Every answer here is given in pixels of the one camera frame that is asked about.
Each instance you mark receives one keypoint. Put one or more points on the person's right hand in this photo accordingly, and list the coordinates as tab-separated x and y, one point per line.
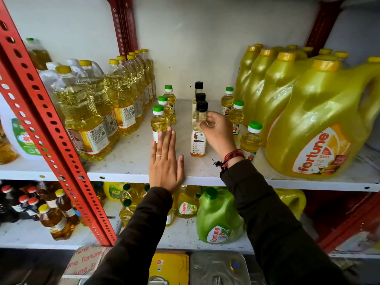
221	135

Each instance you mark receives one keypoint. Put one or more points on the person's left hand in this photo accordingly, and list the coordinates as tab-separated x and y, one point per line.
164	170

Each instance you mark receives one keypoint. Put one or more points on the person's left thumb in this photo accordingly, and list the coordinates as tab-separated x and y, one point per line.
180	167

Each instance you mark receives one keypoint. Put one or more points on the person's left middle finger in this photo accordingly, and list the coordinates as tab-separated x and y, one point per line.
165	145

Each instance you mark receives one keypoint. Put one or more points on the person's right thumb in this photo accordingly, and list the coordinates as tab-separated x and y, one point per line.
205	126

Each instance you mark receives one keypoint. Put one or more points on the person's left little finger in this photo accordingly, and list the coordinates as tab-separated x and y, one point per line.
153	152

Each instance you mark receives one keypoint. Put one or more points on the black-capped clear oil bottle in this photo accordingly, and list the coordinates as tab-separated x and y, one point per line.
198	86
198	142
200	97

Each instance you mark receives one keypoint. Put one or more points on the person's right forearm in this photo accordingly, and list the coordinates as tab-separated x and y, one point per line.
276	234

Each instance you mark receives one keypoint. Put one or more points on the person's left forearm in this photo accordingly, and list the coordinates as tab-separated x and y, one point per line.
133	240

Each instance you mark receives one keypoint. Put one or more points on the small green-capped oil bottle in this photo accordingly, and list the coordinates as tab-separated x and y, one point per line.
158	123
227	102
170	97
251	142
165	105
236	117

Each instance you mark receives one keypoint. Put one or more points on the white metal shelf board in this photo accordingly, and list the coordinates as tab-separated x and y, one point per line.
26	170
178	237
130	157

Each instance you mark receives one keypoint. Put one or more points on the small yellow oil jug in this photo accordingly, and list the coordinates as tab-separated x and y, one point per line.
187	204

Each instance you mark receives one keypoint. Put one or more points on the green-capped yellow oil bottle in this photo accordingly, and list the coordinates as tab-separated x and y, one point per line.
127	212
130	192

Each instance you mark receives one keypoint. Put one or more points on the green oil jug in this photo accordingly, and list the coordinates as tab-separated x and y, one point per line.
218	219

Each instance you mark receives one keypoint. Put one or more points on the rows of yellow-capped oil bottles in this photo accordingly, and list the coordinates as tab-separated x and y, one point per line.
86	115

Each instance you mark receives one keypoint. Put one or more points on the yellow oil tin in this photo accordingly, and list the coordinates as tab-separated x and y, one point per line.
169	268

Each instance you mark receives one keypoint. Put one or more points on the amber yellow-capped oil bottle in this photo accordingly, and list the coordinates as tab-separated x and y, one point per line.
55	222
65	204

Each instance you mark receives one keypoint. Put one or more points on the silver oil tin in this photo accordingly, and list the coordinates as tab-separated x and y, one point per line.
216	268

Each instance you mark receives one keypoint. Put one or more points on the group of yellow oil jugs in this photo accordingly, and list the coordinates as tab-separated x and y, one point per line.
320	115

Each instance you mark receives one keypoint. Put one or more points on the dark red-capped bottle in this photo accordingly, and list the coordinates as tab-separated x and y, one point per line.
24	204
32	191
34	206
10	200

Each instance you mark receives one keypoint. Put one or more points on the brown cardboard box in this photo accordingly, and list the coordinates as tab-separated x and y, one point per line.
83	262

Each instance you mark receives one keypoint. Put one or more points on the white jug with green label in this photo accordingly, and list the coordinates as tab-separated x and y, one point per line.
20	136

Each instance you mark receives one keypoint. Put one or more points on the tall green-capped oil bottle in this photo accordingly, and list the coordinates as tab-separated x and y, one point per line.
38	54

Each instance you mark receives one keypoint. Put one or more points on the red slotted rack post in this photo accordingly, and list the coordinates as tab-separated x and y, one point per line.
124	26
322	26
44	115

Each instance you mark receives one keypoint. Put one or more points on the red rack frame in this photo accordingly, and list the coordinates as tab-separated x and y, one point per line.
347	219

